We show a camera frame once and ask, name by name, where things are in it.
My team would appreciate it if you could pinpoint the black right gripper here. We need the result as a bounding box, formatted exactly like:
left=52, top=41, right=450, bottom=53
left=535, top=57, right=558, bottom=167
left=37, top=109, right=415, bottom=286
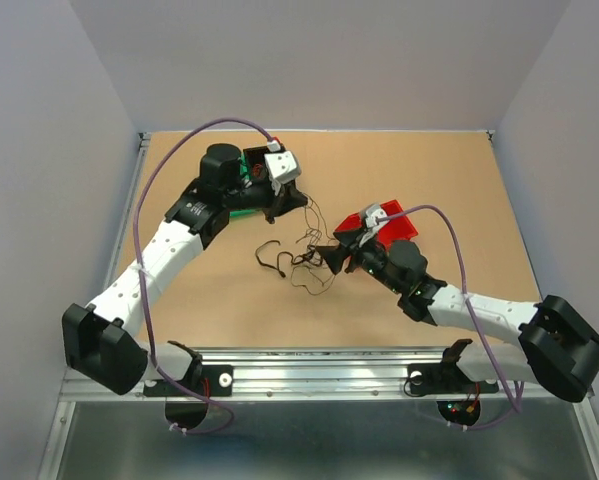
left=313, top=226, right=404, bottom=295

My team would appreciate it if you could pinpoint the red plastic bin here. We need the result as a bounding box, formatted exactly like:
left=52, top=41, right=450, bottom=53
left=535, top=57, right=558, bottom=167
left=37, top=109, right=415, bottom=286
left=334, top=199, right=418, bottom=250

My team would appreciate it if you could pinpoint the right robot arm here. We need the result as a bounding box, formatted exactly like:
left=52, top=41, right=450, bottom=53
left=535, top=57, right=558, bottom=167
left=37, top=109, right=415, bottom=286
left=316, top=229, right=599, bottom=403

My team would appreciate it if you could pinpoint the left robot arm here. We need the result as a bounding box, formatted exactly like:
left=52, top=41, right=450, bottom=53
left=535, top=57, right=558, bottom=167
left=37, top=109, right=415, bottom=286
left=61, top=142, right=308, bottom=395

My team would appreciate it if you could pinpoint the black plastic bin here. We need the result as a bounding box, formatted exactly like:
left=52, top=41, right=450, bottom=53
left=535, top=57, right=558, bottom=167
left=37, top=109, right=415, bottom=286
left=242, top=146, right=282, bottom=184

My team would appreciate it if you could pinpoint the green plastic bin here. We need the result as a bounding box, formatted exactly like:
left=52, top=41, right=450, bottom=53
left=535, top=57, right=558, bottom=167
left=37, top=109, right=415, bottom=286
left=230, top=154, right=258, bottom=218

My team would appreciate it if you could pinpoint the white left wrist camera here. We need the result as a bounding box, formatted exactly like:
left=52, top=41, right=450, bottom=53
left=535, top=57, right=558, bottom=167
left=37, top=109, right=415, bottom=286
left=264, top=139, right=302, bottom=196

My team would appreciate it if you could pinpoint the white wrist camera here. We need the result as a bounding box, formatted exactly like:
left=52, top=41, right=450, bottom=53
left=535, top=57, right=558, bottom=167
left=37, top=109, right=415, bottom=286
left=358, top=203, right=388, bottom=246
left=264, top=139, right=302, bottom=196

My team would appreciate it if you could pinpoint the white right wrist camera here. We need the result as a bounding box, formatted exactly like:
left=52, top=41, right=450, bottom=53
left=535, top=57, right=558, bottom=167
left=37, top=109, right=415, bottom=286
left=358, top=203, right=388, bottom=246

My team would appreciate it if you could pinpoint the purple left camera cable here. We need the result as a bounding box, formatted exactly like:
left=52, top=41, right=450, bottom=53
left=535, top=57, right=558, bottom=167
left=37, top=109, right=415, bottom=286
left=132, top=117, right=280, bottom=436

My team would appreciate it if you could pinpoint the purple camera cable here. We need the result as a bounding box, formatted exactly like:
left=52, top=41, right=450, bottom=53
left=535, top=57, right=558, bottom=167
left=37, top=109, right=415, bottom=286
left=378, top=204, right=525, bottom=432
left=132, top=117, right=280, bottom=436

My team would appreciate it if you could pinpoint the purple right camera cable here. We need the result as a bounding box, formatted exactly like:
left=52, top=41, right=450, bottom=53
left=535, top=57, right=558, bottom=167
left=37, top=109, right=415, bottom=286
left=378, top=204, right=525, bottom=432

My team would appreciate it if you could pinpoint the aluminium mounting rail frame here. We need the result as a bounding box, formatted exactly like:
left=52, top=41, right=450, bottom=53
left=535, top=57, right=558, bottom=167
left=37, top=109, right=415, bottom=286
left=41, top=130, right=599, bottom=479

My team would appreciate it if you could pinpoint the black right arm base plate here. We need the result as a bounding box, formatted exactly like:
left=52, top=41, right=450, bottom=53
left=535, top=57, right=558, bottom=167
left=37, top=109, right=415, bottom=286
left=403, top=362, right=499, bottom=397

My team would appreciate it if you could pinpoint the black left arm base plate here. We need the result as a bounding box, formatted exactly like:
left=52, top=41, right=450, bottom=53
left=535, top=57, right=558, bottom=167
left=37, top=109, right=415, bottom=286
left=143, top=364, right=234, bottom=398

